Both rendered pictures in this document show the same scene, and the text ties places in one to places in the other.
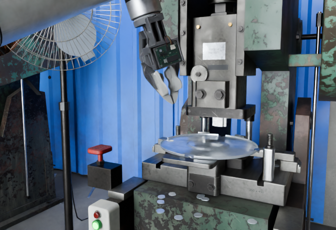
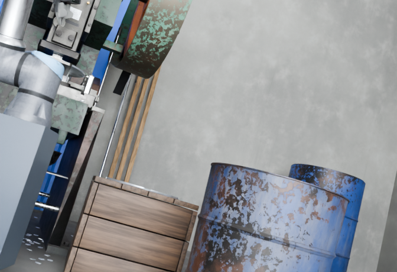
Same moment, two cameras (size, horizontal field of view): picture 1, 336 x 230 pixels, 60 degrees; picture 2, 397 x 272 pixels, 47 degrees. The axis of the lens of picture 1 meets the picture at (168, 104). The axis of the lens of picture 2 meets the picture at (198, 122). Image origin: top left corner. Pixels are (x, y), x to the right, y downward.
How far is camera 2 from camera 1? 1.52 m
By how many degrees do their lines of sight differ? 49
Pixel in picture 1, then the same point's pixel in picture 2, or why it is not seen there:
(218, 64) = (73, 22)
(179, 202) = not seen: hidden behind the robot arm
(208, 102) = (62, 40)
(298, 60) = (109, 44)
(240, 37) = (93, 12)
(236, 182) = (68, 90)
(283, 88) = (93, 60)
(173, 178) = not seen: hidden behind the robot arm
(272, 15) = (114, 9)
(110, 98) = not seen: outside the picture
